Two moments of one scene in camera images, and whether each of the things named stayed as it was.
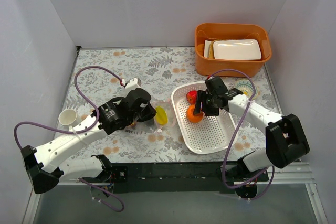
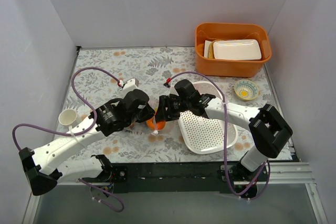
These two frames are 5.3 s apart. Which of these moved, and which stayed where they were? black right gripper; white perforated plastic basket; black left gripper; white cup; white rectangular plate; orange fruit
Moved: black right gripper; orange fruit
Stayed: white perforated plastic basket; white rectangular plate; black left gripper; white cup
